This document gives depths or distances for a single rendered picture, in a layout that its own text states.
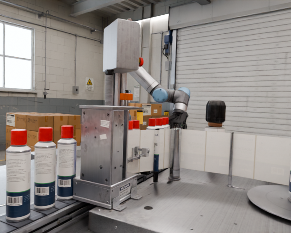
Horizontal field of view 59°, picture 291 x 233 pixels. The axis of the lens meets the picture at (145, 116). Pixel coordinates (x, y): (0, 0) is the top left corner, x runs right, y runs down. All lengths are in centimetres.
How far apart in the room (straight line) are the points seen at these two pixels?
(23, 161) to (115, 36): 60
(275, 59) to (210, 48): 134
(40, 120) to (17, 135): 373
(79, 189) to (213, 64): 523
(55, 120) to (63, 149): 377
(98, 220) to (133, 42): 67
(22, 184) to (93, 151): 18
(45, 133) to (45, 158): 6
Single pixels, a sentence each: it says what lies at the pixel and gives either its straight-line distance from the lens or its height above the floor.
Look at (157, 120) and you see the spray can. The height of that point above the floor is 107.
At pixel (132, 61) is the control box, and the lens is 104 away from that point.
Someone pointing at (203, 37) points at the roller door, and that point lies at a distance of 603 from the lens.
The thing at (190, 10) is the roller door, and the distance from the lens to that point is 620.
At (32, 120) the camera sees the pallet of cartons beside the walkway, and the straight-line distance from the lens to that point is 449.
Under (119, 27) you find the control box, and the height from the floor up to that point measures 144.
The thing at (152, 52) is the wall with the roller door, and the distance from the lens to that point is 691.
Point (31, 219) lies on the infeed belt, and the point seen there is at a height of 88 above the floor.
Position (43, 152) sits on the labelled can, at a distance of 68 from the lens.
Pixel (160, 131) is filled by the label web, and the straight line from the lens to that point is 92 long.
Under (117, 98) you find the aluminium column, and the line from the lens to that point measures 116.
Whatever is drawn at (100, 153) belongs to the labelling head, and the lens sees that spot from 68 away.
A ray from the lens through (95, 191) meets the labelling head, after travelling 71.
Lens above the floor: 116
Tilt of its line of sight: 3 degrees down
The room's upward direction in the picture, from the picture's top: 2 degrees clockwise
